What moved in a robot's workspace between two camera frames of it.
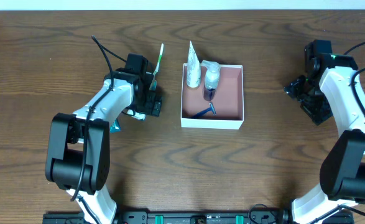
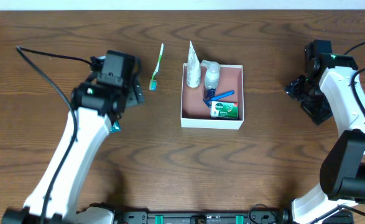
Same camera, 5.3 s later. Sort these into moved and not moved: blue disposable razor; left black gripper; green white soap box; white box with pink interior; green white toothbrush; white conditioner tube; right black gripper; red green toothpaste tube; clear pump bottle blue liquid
Moved: blue disposable razor; green white soap box; left black gripper
Not moved: green white toothbrush; white conditioner tube; clear pump bottle blue liquid; right black gripper; white box with pink interior; red green toothpaste tube
